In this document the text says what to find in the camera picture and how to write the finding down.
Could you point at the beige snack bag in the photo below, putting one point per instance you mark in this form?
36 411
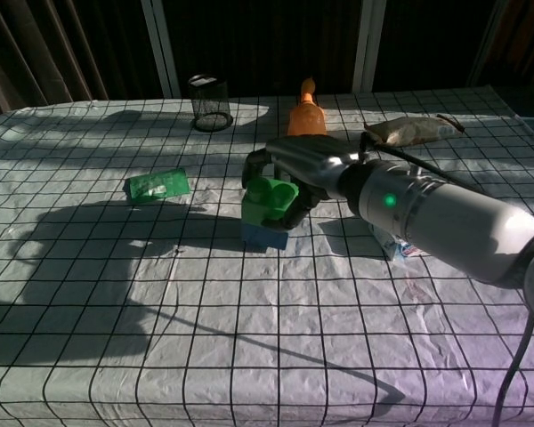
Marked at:
409 130

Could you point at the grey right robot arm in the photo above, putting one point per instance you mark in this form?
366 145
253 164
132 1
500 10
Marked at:
454 222

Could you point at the blue plastic toy block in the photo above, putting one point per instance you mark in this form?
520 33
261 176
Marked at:
262 236

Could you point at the black mesh pen holder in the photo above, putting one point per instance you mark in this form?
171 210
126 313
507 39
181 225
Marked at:
210 104

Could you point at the white window frame post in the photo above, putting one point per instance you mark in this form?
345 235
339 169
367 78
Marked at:
368 44
160 44
487 44

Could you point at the white grid tablecloth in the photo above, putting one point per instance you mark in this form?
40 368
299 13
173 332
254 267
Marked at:
249 320

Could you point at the white blue carton box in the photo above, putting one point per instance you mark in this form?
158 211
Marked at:
396 247

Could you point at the dark metallic right robot hand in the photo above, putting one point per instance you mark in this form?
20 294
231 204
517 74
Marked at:
311 155

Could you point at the dark brown curtain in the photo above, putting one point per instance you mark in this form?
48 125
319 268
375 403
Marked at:
35 49

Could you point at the orange rubber chicken toy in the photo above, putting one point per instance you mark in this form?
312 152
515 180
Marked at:
306 118

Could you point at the green foil packet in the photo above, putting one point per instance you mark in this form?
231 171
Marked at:
158 186

